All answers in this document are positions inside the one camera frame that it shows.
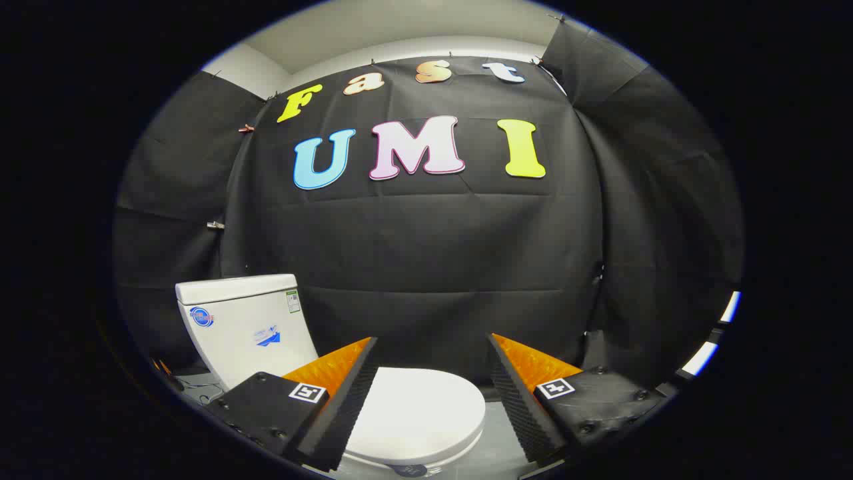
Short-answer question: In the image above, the black backdrop cloth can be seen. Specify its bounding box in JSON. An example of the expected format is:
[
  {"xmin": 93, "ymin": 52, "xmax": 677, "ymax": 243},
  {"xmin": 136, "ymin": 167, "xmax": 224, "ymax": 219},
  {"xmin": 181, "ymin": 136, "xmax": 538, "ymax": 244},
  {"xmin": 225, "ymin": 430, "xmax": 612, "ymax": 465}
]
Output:
[{"xmin": 113, "ymin": 20, "xmax": 744, "ymax": 395}]

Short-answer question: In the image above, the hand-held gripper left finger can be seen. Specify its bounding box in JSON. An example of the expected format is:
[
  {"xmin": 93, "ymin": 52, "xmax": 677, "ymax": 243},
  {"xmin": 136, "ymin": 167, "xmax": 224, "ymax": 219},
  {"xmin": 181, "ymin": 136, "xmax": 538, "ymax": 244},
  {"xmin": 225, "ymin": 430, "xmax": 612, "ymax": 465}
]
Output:
[{"xmin": 203, "ymin": 337, "xmax": 381, "ymax": 473}]

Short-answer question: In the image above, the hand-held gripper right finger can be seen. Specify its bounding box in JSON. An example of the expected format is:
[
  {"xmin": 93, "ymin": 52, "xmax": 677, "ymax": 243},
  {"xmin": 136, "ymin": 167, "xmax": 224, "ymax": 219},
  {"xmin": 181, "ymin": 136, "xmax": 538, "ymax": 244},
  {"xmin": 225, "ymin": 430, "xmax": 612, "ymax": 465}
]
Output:
[{"xmin": 486, "ymin": 333, "xmax": 668, "ymax": 466}]

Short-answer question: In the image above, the white toilet lid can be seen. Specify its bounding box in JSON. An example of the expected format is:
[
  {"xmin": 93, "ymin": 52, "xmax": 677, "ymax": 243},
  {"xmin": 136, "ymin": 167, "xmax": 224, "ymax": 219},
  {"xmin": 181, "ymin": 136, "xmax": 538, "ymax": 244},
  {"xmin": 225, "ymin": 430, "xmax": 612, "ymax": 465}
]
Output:
[{"xmin": 343, "ymin": 367, "xmax": 487, "ymax": 466}]

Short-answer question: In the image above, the white toilet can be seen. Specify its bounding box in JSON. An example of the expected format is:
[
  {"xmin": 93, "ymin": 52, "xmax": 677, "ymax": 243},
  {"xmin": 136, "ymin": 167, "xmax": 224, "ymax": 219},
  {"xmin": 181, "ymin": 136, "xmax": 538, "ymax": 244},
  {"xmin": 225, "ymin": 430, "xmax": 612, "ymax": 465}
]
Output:
[{"xmin": 175, "ymin": 273, "xmax": 484, "ymax": 477}]

